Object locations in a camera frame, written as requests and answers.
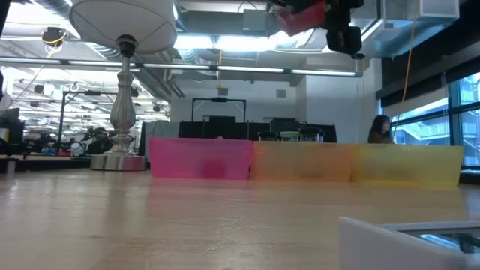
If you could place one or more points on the red plastic box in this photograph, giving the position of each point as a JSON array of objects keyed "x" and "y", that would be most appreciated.
[{"x": 303, "y": 18}]

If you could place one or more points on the person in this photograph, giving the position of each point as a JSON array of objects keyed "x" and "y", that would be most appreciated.
[
  {"x": 379, "y": 131},
  {"x": 100, "y": 137}
]

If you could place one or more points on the orange translucent bin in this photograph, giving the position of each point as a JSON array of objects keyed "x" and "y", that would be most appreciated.
[{"x": 303, "y": 161}]

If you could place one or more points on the black background partition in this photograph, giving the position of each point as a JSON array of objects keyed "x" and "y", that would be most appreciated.
[{"x": 240, "y": 129}]

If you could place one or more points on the yellow translucent bin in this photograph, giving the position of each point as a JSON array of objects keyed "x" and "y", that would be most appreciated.
[{"x": 408, "y": 165}]

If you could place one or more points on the grey fabric panel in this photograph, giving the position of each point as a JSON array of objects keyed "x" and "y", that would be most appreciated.
[{"x": 165, "y": 129}]

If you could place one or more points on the pink translucent bin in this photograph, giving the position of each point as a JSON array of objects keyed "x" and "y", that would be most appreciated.
[{"x": 195, "y": 157}]

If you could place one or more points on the silver table lamp white shade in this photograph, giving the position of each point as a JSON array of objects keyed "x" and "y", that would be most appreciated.
[{"x": 123, "y": 112}]

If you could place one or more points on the black background stand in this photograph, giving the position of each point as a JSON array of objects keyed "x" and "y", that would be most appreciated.
[{"x": 61, "y": 116}]

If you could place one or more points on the small white container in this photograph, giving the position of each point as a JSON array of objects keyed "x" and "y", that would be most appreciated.
[{"x": 77, "y": 150}]

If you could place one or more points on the black background monitor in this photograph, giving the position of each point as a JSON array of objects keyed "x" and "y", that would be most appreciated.
[{"x": 15, "y": 127}]

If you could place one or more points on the small grey cup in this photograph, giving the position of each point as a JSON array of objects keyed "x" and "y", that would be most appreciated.
[{"x": 11, "y": 167}]

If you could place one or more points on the black ceiling security camera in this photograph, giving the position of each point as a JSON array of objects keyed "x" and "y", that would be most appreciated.
[{"x": 357, "y": 56}]

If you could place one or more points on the grey wall vent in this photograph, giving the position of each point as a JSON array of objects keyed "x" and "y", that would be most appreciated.
[
  {"x": 223, "y": 91},
  {"x": 281, "y": 93}
]

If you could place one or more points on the black background frame rig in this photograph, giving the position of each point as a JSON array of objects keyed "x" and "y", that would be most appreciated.
[{"x": 219, "y": 99}]

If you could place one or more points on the window with black frame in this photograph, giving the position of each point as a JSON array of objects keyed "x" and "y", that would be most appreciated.
[{"x": 423, "y": 131}]

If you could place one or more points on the white rectangular frame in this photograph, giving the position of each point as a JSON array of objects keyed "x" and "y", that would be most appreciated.
[{"x": 375, "y": 247}]

